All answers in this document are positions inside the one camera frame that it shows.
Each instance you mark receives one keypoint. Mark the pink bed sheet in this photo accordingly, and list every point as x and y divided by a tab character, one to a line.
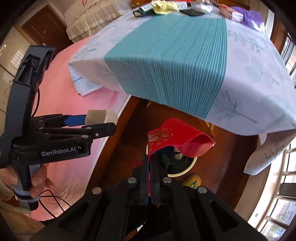
69	104

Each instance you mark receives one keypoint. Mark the wooden table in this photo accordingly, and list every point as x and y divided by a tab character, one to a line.
209	127

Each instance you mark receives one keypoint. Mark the black flat packet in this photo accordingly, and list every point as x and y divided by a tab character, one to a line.
192	12

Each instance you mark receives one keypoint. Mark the black box with white label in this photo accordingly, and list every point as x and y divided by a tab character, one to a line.
142	9

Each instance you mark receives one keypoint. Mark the teal striped white tablecloth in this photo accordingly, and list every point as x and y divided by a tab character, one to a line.
173	58

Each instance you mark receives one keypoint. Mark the purple packet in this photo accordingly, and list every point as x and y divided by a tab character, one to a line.
251	17

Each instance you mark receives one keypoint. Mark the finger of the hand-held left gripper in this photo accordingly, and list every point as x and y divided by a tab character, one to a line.
101	131
74	120

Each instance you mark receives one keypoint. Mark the silver foil packet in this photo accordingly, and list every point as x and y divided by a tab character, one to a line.
203	6

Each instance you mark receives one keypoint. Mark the white frilled furniture cover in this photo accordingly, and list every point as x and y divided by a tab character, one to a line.
92	18

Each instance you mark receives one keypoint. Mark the person's left hand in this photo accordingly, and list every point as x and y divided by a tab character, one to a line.
41	180

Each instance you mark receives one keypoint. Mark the yellow knitted slipper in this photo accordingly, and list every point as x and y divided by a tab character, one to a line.
192	180

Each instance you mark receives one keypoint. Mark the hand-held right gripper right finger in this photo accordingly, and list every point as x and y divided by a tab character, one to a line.
154	178

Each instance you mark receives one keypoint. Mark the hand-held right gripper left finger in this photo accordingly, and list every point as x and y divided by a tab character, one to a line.
145	178

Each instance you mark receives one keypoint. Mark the red printed packet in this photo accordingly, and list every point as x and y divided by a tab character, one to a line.
175	134

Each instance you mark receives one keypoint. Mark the cream rimmed blue trash bin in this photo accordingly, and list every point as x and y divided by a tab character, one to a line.
185	171

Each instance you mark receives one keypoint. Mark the beige small box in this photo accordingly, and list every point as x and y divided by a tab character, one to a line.
99	117

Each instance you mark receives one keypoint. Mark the red and white packet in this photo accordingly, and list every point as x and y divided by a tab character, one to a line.
231	13

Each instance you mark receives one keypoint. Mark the brown wooden door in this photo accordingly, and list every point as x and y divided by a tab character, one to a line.
46	30

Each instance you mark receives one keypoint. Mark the yellow crumpled wrapper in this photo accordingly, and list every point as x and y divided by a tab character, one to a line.
165	7

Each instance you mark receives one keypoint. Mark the window with metal railing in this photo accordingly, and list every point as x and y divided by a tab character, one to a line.
284	185

